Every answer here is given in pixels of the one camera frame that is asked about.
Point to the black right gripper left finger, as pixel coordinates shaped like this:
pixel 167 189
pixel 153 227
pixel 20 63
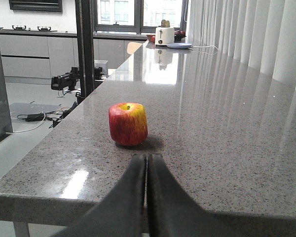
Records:
pixel 119 214

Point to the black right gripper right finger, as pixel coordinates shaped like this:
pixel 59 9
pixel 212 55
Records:
pixel 172 212

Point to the red yellow apple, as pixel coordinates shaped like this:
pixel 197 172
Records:
pixel 128 123

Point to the black power adapter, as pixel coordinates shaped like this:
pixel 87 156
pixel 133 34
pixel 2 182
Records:
pixel 35 117

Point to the black mobile robot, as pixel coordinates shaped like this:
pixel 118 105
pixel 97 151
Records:
pixel 85 73

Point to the blue plate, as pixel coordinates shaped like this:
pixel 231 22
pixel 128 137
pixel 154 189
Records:
pixel 179 45

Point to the white toaster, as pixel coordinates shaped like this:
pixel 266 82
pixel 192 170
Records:
pixel 164 36

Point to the red fruit bowl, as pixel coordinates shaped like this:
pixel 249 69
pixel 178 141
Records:
pixel 179 35

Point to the grey kitchen cabinets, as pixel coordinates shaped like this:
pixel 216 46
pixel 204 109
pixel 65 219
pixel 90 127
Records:
pixel 41 57

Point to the toast slice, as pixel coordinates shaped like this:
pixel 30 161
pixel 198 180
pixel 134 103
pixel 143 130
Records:
pixel 165 23

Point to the gas stove burner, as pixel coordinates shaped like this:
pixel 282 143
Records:
pixel 44 29

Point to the white curtain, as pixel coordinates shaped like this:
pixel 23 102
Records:
pixel 259 33

